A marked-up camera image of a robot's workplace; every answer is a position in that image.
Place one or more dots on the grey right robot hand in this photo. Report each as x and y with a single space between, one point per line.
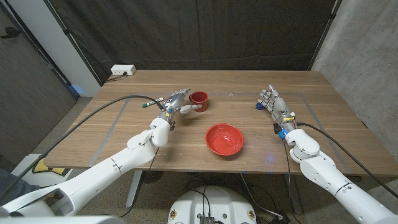
280 105

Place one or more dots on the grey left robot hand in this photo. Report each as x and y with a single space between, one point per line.
174 102

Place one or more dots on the red cup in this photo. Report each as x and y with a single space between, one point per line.
200 99

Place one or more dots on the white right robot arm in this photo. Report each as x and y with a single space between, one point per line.
326 174

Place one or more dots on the green marker pen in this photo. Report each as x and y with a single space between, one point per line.
152 102

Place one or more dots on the red bowl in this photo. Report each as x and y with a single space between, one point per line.
224 140

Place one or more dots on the blue needle-tip bottle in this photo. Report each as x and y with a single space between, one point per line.
259 106

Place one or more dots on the white power strip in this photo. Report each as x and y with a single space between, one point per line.
122 69

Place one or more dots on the grey tape outline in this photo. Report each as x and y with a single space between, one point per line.
110 132

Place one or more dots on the black backdrop curtain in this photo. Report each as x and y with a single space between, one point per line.
199 31

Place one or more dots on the metal table leg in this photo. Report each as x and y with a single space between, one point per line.
293 193
134 186

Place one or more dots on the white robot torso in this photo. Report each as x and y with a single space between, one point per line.
214 202

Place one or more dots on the white floor platform yellow marking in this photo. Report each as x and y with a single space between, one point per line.
25 174

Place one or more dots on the person leg in jeans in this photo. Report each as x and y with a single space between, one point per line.
14 189

